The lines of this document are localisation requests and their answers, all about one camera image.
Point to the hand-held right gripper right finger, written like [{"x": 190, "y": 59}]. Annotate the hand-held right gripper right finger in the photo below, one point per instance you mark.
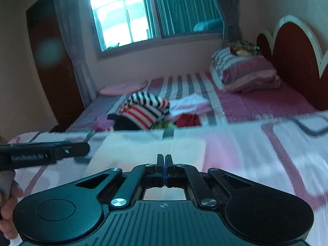
[{"x": 169, "y": 169}]

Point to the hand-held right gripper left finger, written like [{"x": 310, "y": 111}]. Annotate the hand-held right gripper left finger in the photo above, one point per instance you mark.
[{"x": 161, "y": 169}]

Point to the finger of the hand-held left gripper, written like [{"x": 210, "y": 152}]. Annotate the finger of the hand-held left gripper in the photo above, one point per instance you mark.
[{"x": 76, "y": 149}]

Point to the cream knit sweater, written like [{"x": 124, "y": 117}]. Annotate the cream knit sweater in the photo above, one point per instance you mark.
[{"x": 128, "y": 151}]

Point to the person's left hand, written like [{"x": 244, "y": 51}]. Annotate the person's left hand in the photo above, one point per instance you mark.
[{"x": 10, "y": 215}]

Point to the purple garment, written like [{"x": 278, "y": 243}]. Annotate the purple garment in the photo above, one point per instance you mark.
[{"x": 102, "y": 123}]

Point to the green yellow garment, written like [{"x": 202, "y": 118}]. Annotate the green yellow garment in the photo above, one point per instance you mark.
[{"x": 162, "y": 125}]

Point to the black white red striped garment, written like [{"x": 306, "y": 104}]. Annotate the black white red striped garment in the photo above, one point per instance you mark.
[{"x": 143, "y": 110}]

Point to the dark wooden door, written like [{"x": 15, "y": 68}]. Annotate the dark wooden door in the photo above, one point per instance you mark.
[{"x": 48, "y": 69}]

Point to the pink white patterned blanket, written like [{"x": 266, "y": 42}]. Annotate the pink white patterned blanket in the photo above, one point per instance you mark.
[{"x": 256, "y": 153}]

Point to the grey curtain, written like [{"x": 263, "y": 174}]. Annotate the grey curtain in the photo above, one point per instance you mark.
[
  {"x": 230, "y": 7},
  {"x": 74, "y": 43}
]

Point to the striped pink bed sheet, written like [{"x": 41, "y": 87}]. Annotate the striped pink bed sheet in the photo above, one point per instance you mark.
[{"x": 256, "y": 102}]

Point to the striped pink pillow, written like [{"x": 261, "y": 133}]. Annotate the striped pink pillow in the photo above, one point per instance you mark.
[{"x": 243, "y": 74}]

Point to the window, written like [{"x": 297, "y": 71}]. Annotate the window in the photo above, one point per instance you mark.
[{"x": 123, "y": 18}]

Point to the colourful patterned cloth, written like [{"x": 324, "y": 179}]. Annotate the colourful patterned cloth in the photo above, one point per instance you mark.
[{"x": 243, "y": 48}]

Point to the teal rounded object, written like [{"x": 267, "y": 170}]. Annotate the teal rounded object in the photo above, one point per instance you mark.
[{"x": 207, "y": 25}]

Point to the teal curtain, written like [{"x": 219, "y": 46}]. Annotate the teal curtain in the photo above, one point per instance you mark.
[{"x": 184, "y": 5}]

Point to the red white scalloped headboard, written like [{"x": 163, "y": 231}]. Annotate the red white scalloped headboard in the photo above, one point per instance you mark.
[{"x": 292, "y": 56}]

